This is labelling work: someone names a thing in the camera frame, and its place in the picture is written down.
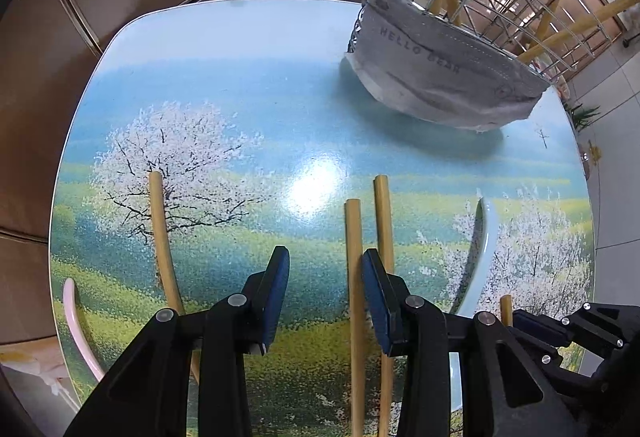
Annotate grey fabric wrap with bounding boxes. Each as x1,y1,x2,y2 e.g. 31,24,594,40
345,0,549,133

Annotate green onions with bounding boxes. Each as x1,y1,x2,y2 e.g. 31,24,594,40
569,102,602,131

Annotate white ceramic spoon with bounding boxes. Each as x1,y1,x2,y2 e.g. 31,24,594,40
446,196,502,413

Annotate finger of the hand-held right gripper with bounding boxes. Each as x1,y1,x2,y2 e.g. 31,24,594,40
513,302,626,351
522,331,601,386

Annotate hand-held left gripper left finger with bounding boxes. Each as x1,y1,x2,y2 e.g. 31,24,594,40
65,246,291,437

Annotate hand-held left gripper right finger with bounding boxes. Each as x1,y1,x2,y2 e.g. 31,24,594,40
361,248,576,437

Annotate white yellow plastic bag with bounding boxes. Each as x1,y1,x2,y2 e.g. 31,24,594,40
0,341,77,414

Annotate pink plastic spoon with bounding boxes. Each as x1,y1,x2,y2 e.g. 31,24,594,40
61,277,107,383

